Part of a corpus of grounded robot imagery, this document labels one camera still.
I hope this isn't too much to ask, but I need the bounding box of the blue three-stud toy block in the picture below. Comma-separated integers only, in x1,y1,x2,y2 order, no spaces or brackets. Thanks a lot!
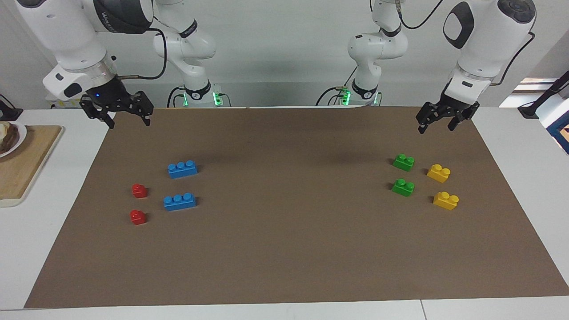
163,192,197,212
168,160,199,179

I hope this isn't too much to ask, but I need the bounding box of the black stand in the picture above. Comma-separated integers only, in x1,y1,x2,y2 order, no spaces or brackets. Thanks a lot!
518,70,569,119

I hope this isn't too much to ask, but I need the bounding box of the brown table mat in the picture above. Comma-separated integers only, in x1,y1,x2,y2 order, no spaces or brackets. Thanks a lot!
24,106,569,309

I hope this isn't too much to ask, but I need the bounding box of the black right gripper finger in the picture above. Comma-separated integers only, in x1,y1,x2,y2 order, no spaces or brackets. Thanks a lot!
129,91,155,128
80,98,116,130

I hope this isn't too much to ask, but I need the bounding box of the green two-stud toy block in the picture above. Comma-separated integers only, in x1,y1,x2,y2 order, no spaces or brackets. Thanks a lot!
391,178,416,197
392,153,415,172

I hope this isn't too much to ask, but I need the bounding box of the black base cable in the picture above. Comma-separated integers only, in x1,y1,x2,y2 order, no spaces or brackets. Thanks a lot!
167,87,185,108
315,86,348,107

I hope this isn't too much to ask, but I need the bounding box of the white power strip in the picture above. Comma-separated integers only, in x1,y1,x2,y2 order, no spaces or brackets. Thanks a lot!
46,95,89,110

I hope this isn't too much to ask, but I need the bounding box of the white plate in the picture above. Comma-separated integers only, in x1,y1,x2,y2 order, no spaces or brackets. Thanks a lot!
0,122,28,159

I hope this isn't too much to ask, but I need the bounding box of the brown food on plate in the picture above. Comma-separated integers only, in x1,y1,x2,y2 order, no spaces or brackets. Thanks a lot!
0,123,20,154

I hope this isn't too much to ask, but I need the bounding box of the wooden cutting board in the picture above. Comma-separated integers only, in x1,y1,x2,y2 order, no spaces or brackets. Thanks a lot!
0,125,63,208

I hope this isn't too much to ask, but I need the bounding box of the yellow two-stud toy block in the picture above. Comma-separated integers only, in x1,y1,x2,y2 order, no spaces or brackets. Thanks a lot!
433,191,460,211
427,164,451,183

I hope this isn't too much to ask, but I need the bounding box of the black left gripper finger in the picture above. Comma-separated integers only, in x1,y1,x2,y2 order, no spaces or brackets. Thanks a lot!
416,103,443,135
448,104,480,132

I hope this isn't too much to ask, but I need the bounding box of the black left base cable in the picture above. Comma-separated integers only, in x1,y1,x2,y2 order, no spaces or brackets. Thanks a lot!
315,86,348,107

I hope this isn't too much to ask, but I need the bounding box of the black right base cable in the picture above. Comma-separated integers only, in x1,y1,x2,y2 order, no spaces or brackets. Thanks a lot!
167,87,185,108

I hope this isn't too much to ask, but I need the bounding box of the black clamp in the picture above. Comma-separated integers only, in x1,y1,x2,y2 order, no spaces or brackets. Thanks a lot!
0,94,24,122

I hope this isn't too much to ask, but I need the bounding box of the blue box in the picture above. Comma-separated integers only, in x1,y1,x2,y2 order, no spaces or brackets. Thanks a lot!
546,111,569,156

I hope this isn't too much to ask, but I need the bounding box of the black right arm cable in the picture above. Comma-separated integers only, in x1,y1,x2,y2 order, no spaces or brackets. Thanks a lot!
116,26,168,80

